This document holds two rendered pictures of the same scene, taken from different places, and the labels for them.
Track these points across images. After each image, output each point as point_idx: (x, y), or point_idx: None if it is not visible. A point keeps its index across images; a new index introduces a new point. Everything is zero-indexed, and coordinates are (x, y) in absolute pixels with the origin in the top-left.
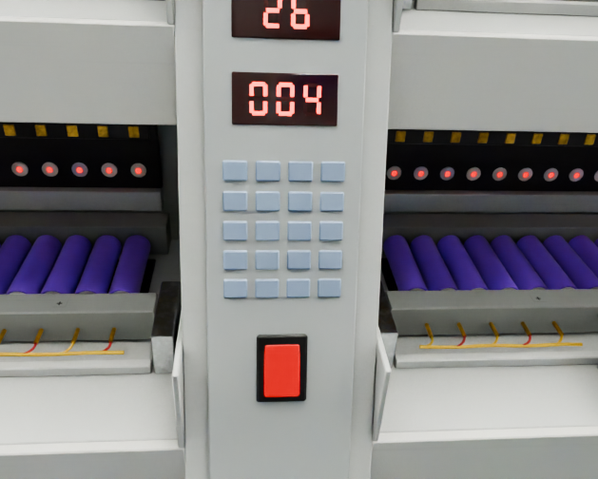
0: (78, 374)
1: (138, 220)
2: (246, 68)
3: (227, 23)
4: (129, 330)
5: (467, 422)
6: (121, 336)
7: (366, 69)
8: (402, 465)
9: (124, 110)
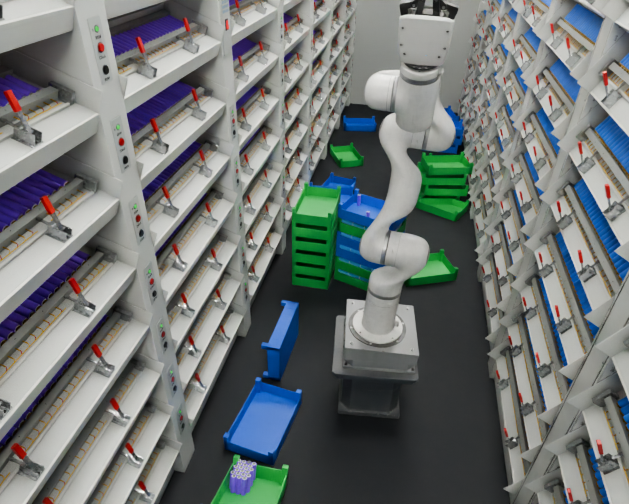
0: (199, 38)
1: (164, 11)
2: None
3: None
4: (195, 30)
5: (233, 31)
6: (194, 32)
7: None
8: (231, 40)
9: None
